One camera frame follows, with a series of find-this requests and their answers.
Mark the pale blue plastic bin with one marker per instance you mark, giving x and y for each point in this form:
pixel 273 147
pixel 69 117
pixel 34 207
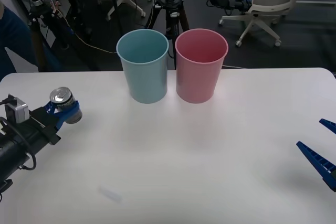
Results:
pixel 147 79

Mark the black tripod with silver collar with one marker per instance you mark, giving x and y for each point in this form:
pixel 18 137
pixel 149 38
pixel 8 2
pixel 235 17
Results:
pixel 170 11

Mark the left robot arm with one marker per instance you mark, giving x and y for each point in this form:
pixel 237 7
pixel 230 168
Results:
pixel 10 153

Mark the black tripod with brown legs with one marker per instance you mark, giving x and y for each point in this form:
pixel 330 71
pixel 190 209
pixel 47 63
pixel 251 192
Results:
pixel 36 24

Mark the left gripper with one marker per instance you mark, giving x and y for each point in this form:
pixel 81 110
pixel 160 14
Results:
pixel 38 121

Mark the pink plastic bin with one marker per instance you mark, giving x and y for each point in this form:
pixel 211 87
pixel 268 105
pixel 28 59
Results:
pixel 197 82

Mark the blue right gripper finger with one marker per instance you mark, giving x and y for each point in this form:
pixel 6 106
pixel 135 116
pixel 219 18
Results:
pixel 329 125
pixel 319 162

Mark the person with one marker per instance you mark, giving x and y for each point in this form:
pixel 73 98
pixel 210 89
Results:
pixel 15 43

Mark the silver and black drink can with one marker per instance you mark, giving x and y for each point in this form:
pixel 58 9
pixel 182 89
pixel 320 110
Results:
pixel 65 100

